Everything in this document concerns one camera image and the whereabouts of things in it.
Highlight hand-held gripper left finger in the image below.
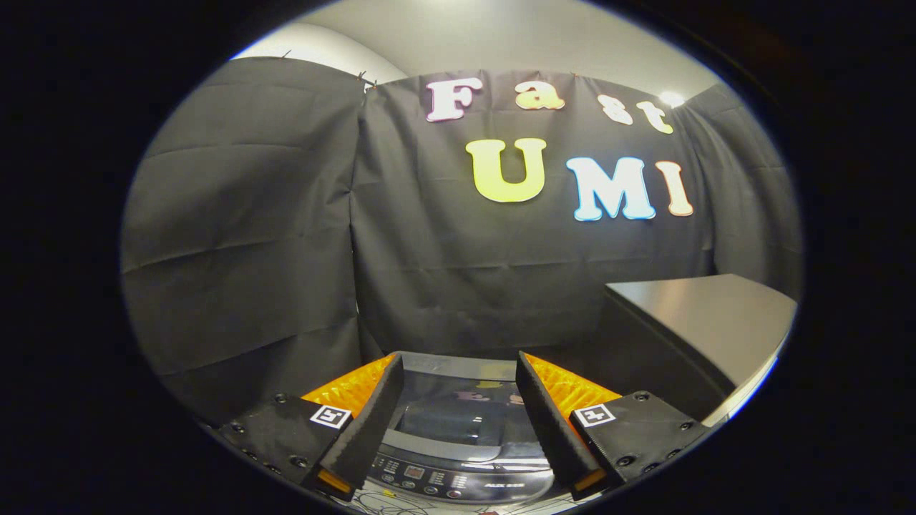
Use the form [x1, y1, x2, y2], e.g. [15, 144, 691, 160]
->
[215, 353, 405, 501]

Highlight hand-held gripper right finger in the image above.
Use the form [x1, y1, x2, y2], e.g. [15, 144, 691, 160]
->
[515, 350, 709, 501]

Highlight grey washing machine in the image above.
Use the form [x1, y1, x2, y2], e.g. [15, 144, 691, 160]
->
[356, 350, 573, 505]

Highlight beige cabinet with dark top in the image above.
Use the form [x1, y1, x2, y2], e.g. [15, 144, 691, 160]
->
[594, 274, 799, 428]

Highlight black backdrop cloth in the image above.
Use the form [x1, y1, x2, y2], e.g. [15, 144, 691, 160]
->
[120, 57, 802, 426]

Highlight thin floor cables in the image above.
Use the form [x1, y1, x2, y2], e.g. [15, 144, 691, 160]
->
[351, 486, 459, 515]

